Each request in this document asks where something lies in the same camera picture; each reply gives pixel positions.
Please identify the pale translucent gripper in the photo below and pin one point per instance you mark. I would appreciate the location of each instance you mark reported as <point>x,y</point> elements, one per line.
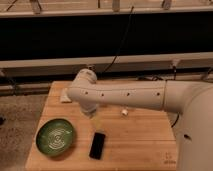
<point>96,120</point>

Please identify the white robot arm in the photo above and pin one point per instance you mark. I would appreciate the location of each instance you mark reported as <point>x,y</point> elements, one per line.
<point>192,100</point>

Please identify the green ceramic bowl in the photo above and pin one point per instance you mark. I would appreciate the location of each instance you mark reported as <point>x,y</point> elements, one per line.
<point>55,137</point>

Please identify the black smartphone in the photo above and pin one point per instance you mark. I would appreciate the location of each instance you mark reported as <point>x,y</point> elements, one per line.
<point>97,145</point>

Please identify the white plastic bottle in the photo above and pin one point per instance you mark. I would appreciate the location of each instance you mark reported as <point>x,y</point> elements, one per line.
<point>124,112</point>

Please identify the white rectangular sponge block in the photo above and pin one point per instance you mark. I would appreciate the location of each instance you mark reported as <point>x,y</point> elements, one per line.
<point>64,99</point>

